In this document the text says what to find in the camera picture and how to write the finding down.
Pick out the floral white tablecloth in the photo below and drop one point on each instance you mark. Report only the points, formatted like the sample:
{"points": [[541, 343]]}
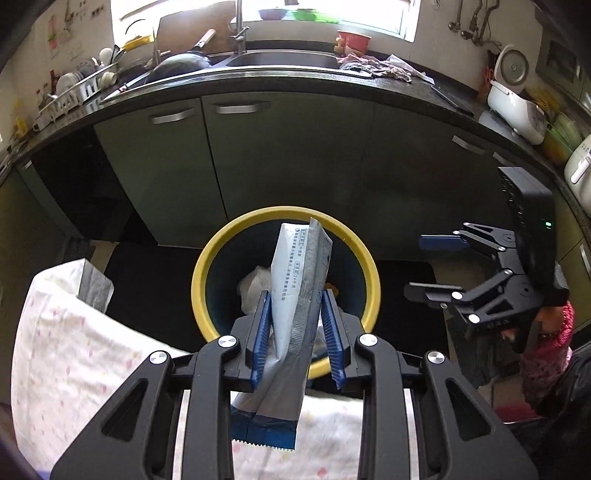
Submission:
{"points": [[78, 360]]}

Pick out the black wok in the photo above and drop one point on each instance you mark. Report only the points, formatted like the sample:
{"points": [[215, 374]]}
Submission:
{"points": [[180, 64]]}

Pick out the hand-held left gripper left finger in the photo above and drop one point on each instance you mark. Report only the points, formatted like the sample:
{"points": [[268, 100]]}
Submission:
{"points": [[259, 341]]}

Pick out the blue bowl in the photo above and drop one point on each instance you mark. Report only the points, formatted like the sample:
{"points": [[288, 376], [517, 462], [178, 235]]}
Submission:
{"points": [[272, 14]]}

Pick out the black kitchen knife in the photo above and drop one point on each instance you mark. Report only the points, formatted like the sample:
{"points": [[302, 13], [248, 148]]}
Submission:
{"points": [[455, 101]]}

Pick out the grey plastic bag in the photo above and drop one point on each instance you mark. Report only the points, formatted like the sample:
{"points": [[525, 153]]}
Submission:
{"points": [[94, 286]]}

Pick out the yellow kettle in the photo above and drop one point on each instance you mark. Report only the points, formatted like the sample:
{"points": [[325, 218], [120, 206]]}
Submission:
{"points": [[137, 42]]}

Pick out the red bowl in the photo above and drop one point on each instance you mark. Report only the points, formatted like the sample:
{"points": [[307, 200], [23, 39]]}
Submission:
{"points": [[354, 41]]}

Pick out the steel kitchen sink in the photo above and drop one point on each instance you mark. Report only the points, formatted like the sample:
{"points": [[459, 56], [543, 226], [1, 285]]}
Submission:
{"points": [[281, 60]]}

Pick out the hanging metal utensils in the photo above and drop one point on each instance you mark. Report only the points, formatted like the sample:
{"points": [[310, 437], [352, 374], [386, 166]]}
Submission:
{"points": [[475, 21]]}

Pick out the patterned dish cloth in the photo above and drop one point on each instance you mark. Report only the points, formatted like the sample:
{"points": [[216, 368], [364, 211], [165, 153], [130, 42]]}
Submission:
{"points": [[383, 67]]}

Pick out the dish rack with dishes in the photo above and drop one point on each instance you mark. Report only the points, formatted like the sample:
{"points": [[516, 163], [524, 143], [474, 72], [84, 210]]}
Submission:
{"points": [[76, 90]]}

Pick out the steel faucet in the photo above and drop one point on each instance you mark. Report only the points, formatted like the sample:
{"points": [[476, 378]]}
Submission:
{"points": [[239, 27]]}

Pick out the green food containers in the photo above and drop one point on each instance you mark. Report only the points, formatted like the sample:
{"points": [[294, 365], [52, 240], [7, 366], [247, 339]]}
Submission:
{"points": [[563, 136]]}

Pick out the orange foam net sleeve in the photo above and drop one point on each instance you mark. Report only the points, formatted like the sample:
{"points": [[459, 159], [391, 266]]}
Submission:
{"points": [[331, 290]]}

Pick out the green bowl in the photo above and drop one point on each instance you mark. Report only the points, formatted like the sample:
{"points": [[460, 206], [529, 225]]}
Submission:
{"points": [[314, 14]]}

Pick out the green kitchen cabinet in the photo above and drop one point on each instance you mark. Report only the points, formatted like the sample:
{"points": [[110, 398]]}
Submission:
{"points": [[161, 175]]}

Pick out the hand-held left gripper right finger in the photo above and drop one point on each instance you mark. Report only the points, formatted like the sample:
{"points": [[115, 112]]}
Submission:
{"points": [[333, 341]]}

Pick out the person's right forearm pink sleeve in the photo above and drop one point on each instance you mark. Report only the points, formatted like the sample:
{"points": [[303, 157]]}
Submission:
{"points": [[549, 364]]}

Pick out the person's black jacket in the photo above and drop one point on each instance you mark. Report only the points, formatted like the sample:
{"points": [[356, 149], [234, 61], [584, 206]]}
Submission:
{"points": [[563, 424]]}

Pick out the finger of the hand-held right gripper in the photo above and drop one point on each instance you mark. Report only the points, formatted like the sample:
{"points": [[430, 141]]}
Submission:
{"points": [[443, 242], [431, 293]]}

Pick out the white rice cooker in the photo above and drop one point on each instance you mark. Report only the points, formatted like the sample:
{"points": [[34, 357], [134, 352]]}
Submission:
{"points": [[515, 101]]}

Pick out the silver and blue pouch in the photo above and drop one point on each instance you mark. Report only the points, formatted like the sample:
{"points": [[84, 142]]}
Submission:
{"points": [[295, 277]]}

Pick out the yellow rimmed trash bin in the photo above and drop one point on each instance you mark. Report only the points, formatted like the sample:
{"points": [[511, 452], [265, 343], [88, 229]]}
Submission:
{"points": [[203, 286]]}

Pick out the white kitchen appliance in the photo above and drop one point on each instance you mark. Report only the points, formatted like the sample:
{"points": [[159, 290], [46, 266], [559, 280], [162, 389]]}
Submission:
{"points": [[581, 173]]}

